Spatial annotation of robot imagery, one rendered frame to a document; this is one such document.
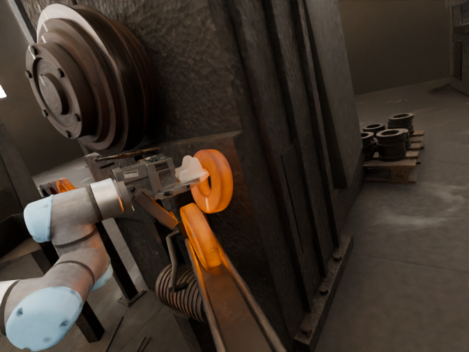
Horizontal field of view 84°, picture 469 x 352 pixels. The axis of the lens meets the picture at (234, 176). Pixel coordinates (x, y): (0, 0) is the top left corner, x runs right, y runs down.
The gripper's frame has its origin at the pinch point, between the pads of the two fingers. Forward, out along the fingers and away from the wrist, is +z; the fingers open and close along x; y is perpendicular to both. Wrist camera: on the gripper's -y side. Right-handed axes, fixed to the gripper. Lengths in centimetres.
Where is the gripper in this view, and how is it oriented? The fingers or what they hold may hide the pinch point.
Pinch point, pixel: (208, 173)
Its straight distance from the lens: 63.0
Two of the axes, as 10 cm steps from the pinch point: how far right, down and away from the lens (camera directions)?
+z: 8.4, -3.1, 4.5
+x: -5.2, -2.0, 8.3
